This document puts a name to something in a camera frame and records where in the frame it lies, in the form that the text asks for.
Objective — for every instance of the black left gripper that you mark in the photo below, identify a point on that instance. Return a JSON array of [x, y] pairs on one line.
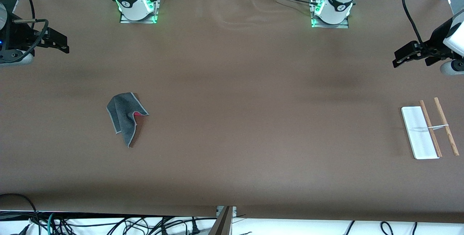
[[437, 39]]

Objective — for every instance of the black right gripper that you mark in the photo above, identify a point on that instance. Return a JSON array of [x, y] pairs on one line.
[[21, 36]]

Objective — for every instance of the grey towel with pink side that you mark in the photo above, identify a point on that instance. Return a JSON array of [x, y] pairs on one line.
[[123, 115]]

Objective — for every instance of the thin metal rack rod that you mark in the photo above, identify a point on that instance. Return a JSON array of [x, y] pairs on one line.
[[438, 126]]

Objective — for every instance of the brown table cover sheet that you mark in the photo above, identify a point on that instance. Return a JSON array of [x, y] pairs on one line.
[[232, 100]]

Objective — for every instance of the white rack base plate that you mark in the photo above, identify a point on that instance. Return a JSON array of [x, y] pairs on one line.
[[417, 126]]

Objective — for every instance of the metal camera pole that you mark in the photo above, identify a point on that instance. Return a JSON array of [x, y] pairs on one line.
[[223, 224]]

